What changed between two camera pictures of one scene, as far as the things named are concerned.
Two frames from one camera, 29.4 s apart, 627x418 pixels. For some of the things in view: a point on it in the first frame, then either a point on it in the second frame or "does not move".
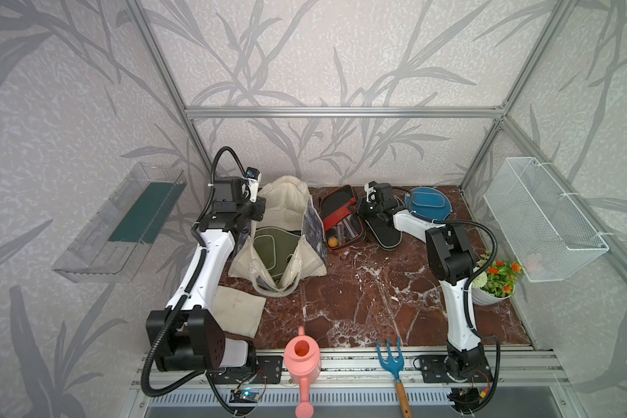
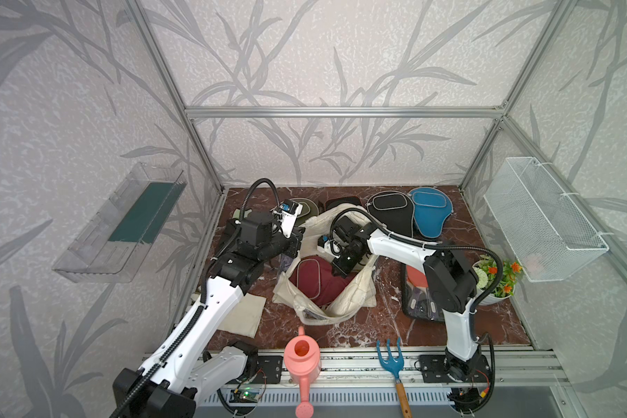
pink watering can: (302, 357) does not move
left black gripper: (259, 205) to (293, 241)
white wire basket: (546, 232) does not move
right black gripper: (360, 205) to (338, 270)
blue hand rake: (395, 364) does not move
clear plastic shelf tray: (111, 246) does not move
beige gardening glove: (237, 312) does not move
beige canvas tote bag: (289, 210) to (359, 297)
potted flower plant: (495, 283) does not move
